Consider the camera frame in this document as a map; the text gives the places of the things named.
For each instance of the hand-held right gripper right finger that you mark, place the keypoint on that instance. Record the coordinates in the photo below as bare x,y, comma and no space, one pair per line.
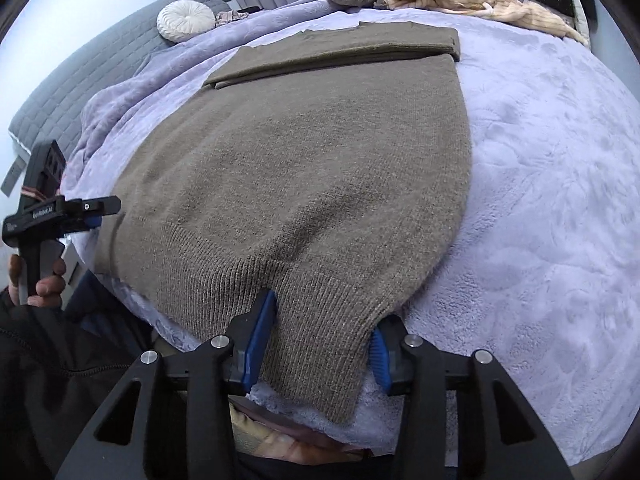
380,355

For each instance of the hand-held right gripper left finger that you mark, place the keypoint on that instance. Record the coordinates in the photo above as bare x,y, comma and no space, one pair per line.
260,340

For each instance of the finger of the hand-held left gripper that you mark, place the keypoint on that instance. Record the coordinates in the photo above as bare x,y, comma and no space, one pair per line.
93,222
92,206

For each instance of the olive brown knit sweater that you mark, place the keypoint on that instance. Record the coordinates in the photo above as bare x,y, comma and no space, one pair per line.
300,200

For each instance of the person's left forearm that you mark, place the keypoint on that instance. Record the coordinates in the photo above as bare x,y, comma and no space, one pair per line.
55,385

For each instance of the person's beige clothing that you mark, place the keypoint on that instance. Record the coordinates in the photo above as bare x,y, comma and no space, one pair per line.
295,440

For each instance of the grey quilted headboard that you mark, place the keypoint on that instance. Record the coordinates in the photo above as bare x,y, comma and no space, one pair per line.
90,65

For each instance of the round white pleated pillow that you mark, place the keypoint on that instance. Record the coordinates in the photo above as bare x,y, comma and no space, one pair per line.
184,21

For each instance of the lavender fleece blanket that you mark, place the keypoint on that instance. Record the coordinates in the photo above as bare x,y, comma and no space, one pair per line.
540,210

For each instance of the small pinkish crumpled cloth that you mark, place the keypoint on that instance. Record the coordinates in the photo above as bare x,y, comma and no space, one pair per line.
231,16

